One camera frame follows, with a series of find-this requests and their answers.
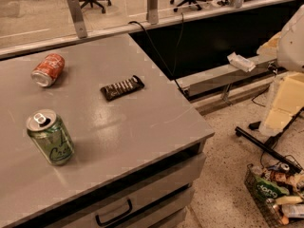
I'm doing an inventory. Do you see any white packet on ledge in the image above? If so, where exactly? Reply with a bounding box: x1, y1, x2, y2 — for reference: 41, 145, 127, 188
227, 52, 256, 72

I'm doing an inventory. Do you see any black metal stand leg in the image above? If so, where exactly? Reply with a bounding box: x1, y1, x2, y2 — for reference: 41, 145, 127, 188
235, 110, 303, 174

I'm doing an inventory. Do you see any green la croix can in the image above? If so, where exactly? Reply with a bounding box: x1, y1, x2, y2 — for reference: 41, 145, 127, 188
26, 109, 74, 165

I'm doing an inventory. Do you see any grey metal bracket middle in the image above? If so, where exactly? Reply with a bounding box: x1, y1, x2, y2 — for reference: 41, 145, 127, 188
146, 0, 159, 25

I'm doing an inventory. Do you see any red coke can lying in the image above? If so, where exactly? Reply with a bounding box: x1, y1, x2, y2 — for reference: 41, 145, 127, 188
30, 53, 65, 87

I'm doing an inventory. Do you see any black drawer handle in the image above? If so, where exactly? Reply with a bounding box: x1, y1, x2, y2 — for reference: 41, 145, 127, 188
95, 199, 133, 227

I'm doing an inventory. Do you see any wire basket of snacks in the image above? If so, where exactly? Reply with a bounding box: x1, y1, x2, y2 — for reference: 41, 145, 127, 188
244, 164, 304, 228

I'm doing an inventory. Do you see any grey cabinet drawer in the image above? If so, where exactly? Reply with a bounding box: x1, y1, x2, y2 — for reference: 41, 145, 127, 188
47, 153, 206, 228

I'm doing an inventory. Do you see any grey metal bracket left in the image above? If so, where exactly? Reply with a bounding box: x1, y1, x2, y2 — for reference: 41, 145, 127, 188
66, 0, 87, 39

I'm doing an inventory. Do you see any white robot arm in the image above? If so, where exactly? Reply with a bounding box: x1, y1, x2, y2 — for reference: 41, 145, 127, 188
276, 5, 304, 72

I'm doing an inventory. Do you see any black rxbar chocolate wrapper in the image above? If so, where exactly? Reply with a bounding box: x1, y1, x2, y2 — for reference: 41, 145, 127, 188
100, 75, 144, 102

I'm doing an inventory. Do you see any black cable over ledge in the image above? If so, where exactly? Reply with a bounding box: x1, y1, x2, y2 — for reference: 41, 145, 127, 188
127, 12, 186, 95

